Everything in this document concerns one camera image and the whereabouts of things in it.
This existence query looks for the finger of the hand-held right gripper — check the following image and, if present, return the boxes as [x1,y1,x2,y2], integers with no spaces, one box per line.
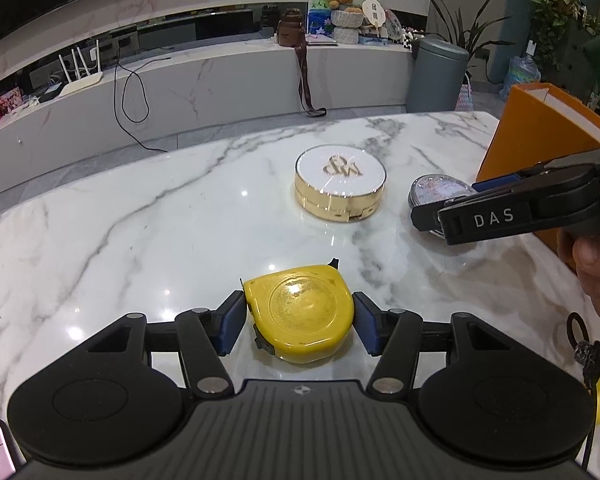
[410,194,533,246]
[471,160,597,197]

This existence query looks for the long-leaf potted plant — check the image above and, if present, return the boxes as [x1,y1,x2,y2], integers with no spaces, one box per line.
[422,0,502,62]

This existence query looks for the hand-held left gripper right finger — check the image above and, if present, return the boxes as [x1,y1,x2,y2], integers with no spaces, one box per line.
[352,290,516,396]

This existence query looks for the stacked round fabric boxes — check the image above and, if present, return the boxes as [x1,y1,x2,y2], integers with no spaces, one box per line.
[329,7,366,44]

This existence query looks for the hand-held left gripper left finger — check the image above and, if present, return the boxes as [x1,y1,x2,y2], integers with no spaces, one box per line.
[81,290,247,396]

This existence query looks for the landscape painting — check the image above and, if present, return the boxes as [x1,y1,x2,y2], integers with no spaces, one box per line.
[307,0,384,44]

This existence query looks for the gold round compact case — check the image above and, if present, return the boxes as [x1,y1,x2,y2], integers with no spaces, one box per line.
[293,144,387,224]

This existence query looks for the yellow tape measure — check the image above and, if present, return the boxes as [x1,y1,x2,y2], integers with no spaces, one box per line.
[243,258,355,365]

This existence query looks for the round paper hand fan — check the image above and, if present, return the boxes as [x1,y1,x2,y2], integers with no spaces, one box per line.
[362,0,385,36]

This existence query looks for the grey cylindrical trash bin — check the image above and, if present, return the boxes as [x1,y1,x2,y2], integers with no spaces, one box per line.
[404,37,471,114]

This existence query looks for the white wifi router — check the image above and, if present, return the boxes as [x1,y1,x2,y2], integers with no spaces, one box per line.
[59,39,104,98]

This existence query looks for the clear plastic cube box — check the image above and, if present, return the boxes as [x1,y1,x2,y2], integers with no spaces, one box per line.
[408,173,479,236]

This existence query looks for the bushy green potted plant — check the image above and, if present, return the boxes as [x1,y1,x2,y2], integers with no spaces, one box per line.
[524,0,600,72]

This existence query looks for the orange cardboard box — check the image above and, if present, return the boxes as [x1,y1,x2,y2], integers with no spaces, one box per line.
[474,83,600,252]

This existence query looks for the brown bag with strap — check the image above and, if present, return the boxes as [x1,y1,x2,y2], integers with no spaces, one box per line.
[277,8,328,118]

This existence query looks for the black power cable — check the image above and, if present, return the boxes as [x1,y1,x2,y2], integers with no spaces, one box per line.
[112,56,174,154]

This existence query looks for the black lanyard cord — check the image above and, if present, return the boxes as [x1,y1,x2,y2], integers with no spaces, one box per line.
[565,312,600,467]

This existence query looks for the patterned decorative plate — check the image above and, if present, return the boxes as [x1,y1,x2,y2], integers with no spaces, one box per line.
[382,9,407,41]

